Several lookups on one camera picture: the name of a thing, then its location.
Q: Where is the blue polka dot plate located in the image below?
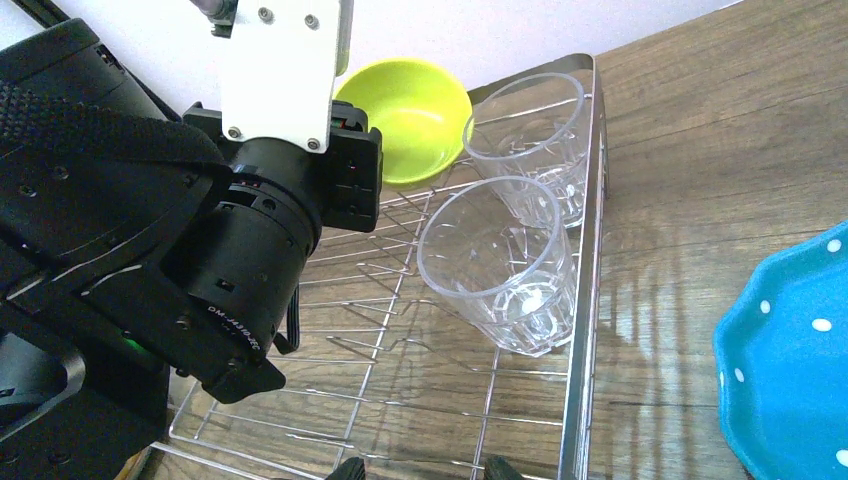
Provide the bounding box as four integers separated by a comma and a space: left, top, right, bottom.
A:
713, 223, 847, 479

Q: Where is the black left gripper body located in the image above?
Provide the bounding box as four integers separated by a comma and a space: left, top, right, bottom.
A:
184, 101, 382, 234

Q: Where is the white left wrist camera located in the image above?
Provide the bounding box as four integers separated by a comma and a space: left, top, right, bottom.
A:
219, 1, 354, 153

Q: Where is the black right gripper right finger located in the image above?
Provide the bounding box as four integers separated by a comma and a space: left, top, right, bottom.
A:
483, 456, 524, 480

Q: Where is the yellow green bowl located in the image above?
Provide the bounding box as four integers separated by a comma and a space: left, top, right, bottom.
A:
335, 57, 472, 191

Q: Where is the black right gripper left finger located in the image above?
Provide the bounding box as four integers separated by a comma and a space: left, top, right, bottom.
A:
326, 457, 366, 480

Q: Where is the metal wire dish rack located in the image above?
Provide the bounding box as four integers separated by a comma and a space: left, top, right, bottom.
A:
144, 54, 607, 479

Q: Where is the black aluminium frame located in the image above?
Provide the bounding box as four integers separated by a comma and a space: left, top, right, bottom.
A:
12, 0, 70, 29

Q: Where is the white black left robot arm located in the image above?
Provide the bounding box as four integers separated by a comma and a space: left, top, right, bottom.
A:
1, 19, 382, 479

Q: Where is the small clear plastic cup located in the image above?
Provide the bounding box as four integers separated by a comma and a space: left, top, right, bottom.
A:
417, 176, 577, 357

